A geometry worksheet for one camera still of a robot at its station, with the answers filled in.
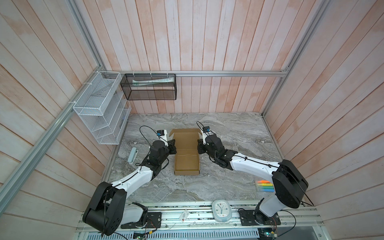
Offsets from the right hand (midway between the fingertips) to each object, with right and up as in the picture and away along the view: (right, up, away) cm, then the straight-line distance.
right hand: (197, 140), depth 86 cm
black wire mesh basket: (-33, +37, +18) cm, 52 cm away
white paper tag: (-7, -38, -12) cm, 40 cm away
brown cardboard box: (-7, -12, +8) cm, 16 cm away
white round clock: (+12, -35, -12) cm, 39 cm away
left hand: (-13, -1, 0) cm, 13 cm away
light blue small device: (-41, -10, +7) cm, 43 cm away
